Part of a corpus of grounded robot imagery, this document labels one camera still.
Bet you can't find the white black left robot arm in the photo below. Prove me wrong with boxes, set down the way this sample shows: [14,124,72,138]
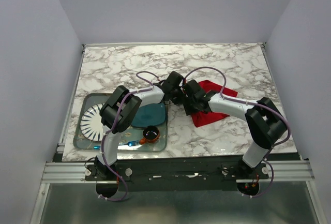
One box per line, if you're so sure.
[94,71,184,180]

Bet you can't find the red cloth napkin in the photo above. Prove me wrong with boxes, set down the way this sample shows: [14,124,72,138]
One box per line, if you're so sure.
[191,80,238,127]

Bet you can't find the blue handled utensil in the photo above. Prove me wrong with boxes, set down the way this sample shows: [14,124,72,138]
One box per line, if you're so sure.
[93,140,140,150]

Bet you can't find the aluminium frame rail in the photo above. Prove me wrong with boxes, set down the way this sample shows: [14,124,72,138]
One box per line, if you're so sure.
[41,160,315,184]

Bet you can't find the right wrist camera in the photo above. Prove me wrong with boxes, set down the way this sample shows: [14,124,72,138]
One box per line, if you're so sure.
[183,80,206,101]

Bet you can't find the black mounting base plate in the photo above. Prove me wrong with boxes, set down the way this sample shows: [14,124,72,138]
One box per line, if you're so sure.
[85,155,269,192]

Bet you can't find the white blue striped plate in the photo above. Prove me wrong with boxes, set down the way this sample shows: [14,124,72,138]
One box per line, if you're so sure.
[80,103,103,142]

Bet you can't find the glass rectangular tray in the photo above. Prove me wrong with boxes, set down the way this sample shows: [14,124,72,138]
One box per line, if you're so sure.
[73,93,168,153]

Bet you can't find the teal square plate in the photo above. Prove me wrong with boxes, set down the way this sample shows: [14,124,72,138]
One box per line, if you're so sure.
[131,103,167,128]

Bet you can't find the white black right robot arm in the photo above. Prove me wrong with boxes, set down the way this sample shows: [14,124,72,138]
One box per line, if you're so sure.
[183,89,291,178]

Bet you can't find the brown ceramic cup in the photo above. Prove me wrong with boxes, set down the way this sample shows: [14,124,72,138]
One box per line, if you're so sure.
[139,126,160,145]

